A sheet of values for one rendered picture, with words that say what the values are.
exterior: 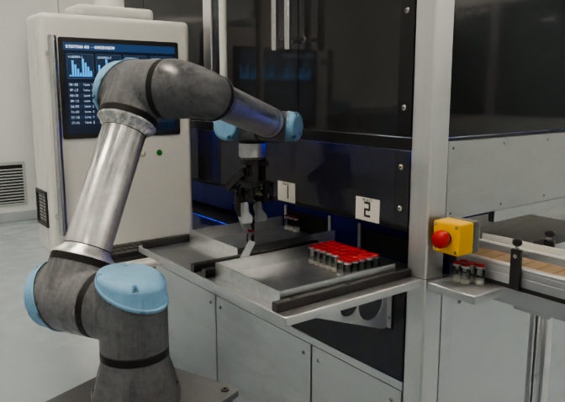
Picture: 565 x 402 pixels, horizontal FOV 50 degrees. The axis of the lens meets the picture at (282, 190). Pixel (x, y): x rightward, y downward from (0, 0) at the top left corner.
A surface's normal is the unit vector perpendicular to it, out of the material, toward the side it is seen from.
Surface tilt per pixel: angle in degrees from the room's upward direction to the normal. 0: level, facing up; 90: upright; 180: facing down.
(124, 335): 90
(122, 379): 72
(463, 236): 90
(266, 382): 90
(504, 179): 90
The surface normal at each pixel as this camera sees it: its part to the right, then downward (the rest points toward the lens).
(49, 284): -0.37, -0.36
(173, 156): 0.59, 0.13
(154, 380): 0.64, -0.19
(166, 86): -0.04, 0.08
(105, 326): -0.45, 0.18
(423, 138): -0.80, 0.10
